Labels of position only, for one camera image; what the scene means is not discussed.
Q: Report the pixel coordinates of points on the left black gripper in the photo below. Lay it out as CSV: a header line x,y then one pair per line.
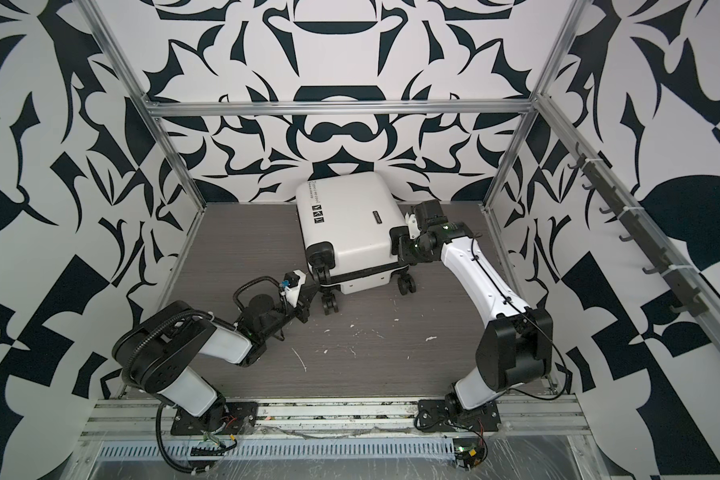
x,y
303,304

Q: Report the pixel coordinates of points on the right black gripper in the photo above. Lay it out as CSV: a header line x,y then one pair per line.
x,y
404,250

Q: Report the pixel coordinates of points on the black suitcase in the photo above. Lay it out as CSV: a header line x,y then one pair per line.
x,y
350,227

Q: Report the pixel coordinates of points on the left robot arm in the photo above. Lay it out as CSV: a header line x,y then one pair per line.
x,y
156,356

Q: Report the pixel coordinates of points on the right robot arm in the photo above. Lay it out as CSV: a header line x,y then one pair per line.
x,y
516,347

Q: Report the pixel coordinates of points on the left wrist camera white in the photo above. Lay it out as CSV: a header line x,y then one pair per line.
x,y
291,287

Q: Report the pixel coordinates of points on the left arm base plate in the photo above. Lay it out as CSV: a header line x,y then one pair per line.
x,y
229,419

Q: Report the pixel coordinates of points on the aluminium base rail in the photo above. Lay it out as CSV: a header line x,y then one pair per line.
x,y
317,417

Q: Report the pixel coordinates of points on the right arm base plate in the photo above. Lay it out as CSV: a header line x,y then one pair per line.
x,y
446,415

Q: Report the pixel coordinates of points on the white slotted cable duct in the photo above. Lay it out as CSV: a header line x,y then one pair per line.
x,y
317,449

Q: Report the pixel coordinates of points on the wall hook rack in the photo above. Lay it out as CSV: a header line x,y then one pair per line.
x,y
642,230

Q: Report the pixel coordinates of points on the aluminium cage frame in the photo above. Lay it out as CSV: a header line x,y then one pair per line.
x,y
538,104

